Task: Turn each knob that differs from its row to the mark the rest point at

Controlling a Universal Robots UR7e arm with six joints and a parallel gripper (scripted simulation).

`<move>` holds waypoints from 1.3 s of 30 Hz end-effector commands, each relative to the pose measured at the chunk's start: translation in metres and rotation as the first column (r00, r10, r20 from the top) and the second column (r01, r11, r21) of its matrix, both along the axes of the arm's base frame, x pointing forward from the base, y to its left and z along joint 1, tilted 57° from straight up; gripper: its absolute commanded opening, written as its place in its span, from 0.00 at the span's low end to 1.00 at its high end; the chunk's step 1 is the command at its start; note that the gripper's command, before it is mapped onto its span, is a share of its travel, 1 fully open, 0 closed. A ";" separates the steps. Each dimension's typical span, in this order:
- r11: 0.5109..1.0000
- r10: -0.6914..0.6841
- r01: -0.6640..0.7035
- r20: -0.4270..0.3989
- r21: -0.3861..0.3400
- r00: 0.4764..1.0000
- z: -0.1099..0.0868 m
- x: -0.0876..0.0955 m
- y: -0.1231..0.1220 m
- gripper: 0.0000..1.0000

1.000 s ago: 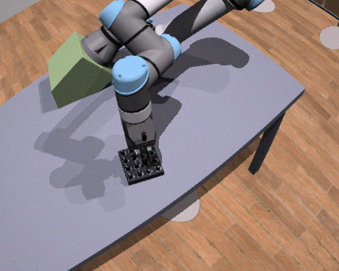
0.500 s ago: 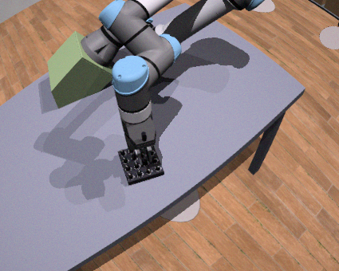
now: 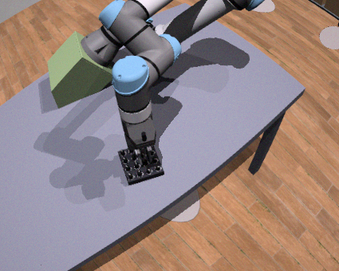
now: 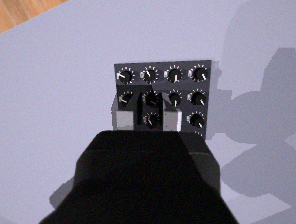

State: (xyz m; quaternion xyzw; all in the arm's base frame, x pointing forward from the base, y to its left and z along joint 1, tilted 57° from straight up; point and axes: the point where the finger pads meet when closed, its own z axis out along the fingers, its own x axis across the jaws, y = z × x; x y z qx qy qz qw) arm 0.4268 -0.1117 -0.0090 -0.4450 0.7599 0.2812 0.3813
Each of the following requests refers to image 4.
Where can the grey knob box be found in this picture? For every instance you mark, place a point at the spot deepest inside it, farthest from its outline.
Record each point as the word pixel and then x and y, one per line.
pixel 179 79

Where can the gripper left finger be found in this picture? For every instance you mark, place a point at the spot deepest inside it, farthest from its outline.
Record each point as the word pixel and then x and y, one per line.
pixel 129 117

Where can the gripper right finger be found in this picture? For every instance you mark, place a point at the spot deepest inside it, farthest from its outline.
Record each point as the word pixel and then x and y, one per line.
pixel 170 118

